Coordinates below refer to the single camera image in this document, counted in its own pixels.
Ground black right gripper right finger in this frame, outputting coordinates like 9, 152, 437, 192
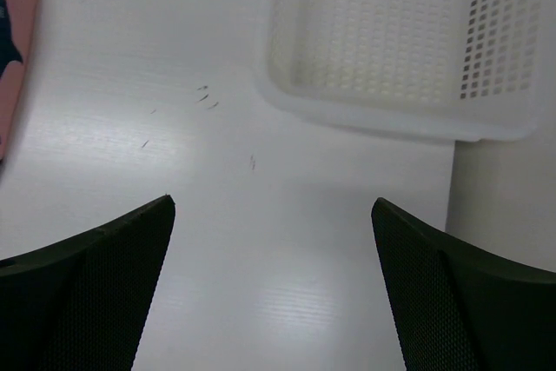
371, 198, 555, 370

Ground pink shark print shorts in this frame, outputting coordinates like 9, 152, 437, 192
1, 0, 39, 158

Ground white plastic laundry basket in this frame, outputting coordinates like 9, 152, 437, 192
255, 0, 551, 142

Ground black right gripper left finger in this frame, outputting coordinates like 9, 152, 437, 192
1, 195, 175, 370

